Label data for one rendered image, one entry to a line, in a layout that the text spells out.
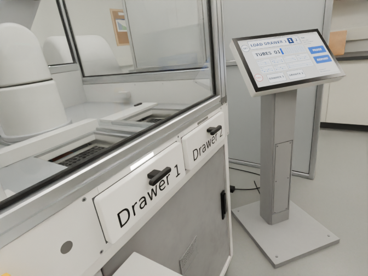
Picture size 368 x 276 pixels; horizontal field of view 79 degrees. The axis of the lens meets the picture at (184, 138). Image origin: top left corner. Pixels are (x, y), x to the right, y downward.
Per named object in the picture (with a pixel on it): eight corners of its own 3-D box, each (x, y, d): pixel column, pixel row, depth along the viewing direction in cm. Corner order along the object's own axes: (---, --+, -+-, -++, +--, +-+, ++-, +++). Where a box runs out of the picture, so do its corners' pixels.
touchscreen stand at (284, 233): (339, 242, 133) (370, 65, 97) (275, 268, 123) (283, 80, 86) (281, 196, 179) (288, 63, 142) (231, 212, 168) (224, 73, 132)
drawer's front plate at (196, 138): (225, 137, 92) (223, 111, 88) (190, 171, 69) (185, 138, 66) (220, 137, 93) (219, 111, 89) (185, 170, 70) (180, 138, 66)
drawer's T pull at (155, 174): (172, 171, 54) (171, 166, 54) (153, 187, 49) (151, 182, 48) (160, 168, 56) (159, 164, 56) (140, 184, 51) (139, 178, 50)
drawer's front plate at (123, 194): (185, 175, 68) (181, 141, 64) (112, 246, 45) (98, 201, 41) (180, 174, 68) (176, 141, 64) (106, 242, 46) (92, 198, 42)
